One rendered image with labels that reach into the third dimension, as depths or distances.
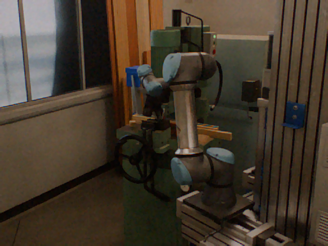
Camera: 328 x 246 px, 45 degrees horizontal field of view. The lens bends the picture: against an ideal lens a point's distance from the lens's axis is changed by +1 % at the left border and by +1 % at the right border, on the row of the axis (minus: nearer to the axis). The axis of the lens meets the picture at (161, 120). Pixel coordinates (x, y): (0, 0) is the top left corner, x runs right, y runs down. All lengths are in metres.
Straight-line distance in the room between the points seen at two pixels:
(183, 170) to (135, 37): 2.63
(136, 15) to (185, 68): 2.52
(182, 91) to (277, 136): 0.42
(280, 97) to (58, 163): 2.44
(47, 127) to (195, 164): 2.07
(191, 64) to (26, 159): 2.10
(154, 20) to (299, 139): 2.93
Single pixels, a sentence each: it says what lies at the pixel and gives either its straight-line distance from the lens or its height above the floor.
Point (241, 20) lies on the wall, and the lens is 4.61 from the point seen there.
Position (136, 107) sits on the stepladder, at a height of 0.85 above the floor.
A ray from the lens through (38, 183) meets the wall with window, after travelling 3.54.
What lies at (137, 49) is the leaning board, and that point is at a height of 1.23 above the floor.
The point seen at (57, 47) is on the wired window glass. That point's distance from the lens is 3.56.
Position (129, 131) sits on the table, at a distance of 2.44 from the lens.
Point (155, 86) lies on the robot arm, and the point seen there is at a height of 1.26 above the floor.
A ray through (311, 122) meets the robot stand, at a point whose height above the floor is 1.22.
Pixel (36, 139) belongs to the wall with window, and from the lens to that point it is 3.42.
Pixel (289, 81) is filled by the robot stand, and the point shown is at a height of 1.36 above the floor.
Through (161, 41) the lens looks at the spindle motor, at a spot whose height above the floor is 1.45.
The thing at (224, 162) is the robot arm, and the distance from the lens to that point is 1.64.
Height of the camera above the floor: 1.62
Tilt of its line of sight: 16 degrees down
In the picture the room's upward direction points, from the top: straight up
